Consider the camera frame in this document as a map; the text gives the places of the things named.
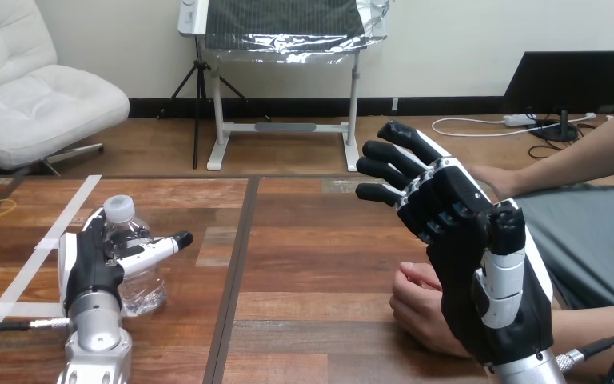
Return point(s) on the white desk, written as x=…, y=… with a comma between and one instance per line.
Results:
x=286, y=127

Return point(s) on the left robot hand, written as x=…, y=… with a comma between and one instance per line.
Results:
x=89, y=270

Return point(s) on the foil sheet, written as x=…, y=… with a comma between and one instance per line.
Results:
x=286, y=45

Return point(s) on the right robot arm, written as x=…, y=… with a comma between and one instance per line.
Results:
x=529, y=371

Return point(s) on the white cushioned chair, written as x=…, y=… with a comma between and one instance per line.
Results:
x=37, y=100

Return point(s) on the dark screen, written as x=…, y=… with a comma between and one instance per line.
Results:
x=572, y=79

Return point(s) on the black tripod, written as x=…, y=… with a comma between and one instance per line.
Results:
x=199, y=85

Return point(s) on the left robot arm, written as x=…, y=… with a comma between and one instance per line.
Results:
x=98, y=339

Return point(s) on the person's body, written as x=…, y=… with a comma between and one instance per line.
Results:
x=593, y=244

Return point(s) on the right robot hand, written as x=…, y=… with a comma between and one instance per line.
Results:
x=460, y=254

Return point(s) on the person's forearm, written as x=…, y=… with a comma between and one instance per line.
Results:
x=598, y=328
x=588, y=148

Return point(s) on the white power strip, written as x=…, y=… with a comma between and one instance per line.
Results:
x=520, y=120

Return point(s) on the clear water bottle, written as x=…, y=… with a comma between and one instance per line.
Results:
x=143, y=289

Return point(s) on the person's hand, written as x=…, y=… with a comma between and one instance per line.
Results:
x=418, y=310
x=500, y=183

